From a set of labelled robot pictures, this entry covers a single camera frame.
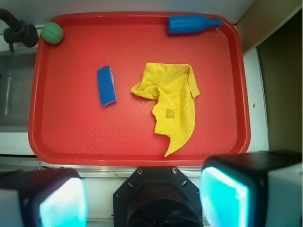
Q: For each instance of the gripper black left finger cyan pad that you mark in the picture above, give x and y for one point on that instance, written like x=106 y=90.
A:
x=43 y=198

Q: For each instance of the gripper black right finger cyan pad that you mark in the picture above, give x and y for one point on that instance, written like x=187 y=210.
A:
x=258 y=189

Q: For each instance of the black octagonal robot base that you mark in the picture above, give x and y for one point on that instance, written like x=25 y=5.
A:
x=157 y=197

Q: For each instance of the blue sponge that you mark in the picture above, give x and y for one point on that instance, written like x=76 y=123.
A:
x=106 y=86

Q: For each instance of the red plastic tray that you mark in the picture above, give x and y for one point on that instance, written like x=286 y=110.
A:
x=68 y=125

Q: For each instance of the metal sink basin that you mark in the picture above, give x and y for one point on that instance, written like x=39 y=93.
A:
x=16 y=80

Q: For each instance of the yellow cloth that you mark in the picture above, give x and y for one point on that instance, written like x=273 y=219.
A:
x=174 y=87

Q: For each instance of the green ball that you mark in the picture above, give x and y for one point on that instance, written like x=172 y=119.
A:
x=52 y=33

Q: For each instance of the black faucet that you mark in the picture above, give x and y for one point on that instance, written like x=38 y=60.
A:
x=18 y=31

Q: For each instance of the blue plastic bottle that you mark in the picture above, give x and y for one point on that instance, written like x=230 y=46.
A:
x=187 y=24

